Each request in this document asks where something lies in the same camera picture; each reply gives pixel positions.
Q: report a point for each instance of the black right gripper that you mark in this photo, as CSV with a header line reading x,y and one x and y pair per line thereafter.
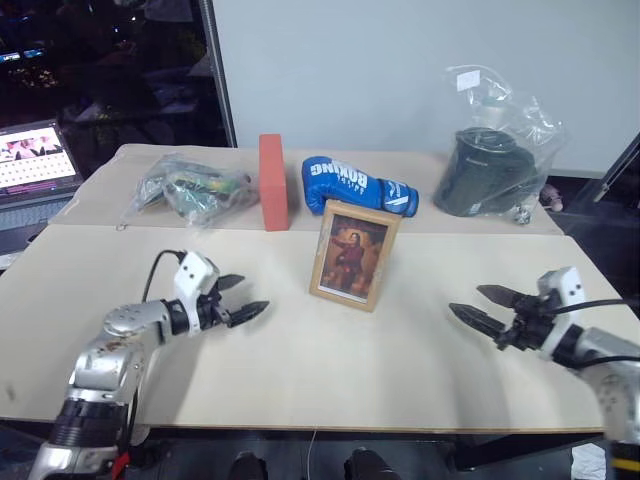
x,y
530,322

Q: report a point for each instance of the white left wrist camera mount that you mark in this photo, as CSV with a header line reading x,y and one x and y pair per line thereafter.
x,y
192,280

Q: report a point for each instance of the clear bag with black container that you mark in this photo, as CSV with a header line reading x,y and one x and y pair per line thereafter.
x,y
492,165

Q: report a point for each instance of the open laptop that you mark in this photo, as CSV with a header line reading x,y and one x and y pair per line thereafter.
x,y
32,172

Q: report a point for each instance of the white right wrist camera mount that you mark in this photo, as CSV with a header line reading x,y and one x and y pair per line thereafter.
x,y
562,305

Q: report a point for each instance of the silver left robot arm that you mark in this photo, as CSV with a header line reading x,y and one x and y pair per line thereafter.
x,y
107,360

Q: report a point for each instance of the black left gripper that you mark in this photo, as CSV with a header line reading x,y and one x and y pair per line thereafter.
x,y
210,307

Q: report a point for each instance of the wooden picture frame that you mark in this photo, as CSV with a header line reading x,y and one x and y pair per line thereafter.
x,y
355,255

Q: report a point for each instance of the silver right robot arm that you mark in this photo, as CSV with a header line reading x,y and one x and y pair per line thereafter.
x,y
607,385

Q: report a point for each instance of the red brick block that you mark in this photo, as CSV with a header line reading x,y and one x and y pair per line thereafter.
x,y
273,182

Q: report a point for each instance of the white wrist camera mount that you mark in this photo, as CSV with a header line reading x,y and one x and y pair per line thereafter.
x,y
562,305
192,280

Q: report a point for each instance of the blue boxing glove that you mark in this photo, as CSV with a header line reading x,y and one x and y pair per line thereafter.
x,y
357,186

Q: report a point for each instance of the small pink toy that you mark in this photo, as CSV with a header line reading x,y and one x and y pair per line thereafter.
x,y
552,196

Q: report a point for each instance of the clear bag with green items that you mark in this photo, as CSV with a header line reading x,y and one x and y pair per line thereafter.
x,y
192,192

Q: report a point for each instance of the dark rounded robot foot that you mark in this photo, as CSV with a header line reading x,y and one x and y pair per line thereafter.
x,y
367,465

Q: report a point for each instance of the grey metal pillar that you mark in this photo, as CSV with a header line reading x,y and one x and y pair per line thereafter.
x,y
220,72

